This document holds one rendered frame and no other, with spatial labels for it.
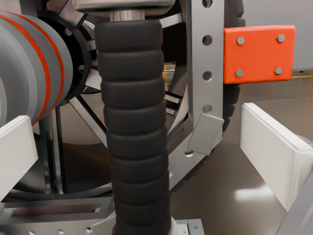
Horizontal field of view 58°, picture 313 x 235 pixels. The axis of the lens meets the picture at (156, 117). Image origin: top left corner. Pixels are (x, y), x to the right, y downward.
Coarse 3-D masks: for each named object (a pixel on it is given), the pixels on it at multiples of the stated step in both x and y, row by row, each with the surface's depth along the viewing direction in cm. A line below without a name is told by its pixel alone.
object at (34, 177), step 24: (48, 24) 48; (72, 24) 44; (168, 24) 44; (72, 48) 49; (96, 48) 45; (96, 72) 46; (72, 96) 48; (168, 96) 48; (48, 120) 49; (96, 120) 49; (168, 120) 52; (48, 144) 51; (72, 144) 73; (96, 144) 72; (48, 168) 52; (72, 168) 60; (96, 168) 59; (24, 192) 51; (48, 192) 52; (72, 192) 51; (96, 192) 51
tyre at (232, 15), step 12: (228, 0) 41; (240, 0) 42; (228, 12) 42; (240, 12) 42; (228, 24) 42; (240, 24) 43; (228, 84) 45; (228, 96) 46; (228, 108) 46; (228, 120) 48; (192, 168) 50; (180, 180) 50; (108, 192) 52
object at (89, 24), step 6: (54, 0) 87; (60, 0) 87; (66, 0) 87; (48, 6) 88; (54, 6) 88; (60, 6) 88; (90, 18) 89; (96, 18) 89; (102, 18) 89; (108, 18) 89; (84, 24) 85; (90, 24) 88; (66, 30) 85; (90, 30) 86; (84, 90) 96; (90, 90) 96; (96, 90) 96
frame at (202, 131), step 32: (192, 0) 34; (224, 0) 34; (192, 32) 35; (192, 64) 36; (192, 96) 37; (192, 128) 39; (192, 160) 40; (0, 224) 43; (32, 224) 43; (64, 224) 43; (96, 224) 43
